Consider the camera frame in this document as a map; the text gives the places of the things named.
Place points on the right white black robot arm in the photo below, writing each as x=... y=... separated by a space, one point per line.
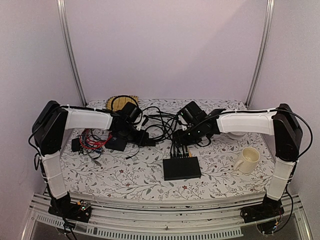
x=280 y=122

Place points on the cream ceramic mug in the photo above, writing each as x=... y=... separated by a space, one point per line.
x=247 y=160

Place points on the aluminium front rail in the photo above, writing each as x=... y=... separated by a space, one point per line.
x=204 y=219

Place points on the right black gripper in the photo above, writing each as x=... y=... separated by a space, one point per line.
x=180 y=140

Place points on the left aluminium frame post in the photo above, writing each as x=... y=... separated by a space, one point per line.
x=62 y=13

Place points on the aluminium frame post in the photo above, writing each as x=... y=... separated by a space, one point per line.
x=62 y=13
x=267 y=24

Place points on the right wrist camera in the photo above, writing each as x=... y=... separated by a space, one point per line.
x=192 y=113

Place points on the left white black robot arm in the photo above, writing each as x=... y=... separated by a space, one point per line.
x=48 y=133

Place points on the woven bamboo tray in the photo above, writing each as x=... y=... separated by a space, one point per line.
x=116 y=103

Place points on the white ceramic bowl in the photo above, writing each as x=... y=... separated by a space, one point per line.
x=236 y=135

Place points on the black power adapter box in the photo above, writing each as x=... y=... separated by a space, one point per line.
x=116 y=144

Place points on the right aluminium frame post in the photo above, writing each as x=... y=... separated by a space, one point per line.
x=267 y=24

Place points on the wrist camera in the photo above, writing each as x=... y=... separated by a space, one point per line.
x=192 y=113
x=131 y=112

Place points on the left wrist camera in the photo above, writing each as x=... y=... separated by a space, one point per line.
x=131 y=112

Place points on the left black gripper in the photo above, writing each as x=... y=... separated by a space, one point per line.
x=142 y=140

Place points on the black network switch box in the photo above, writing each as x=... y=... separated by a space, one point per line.
x=181 y=168

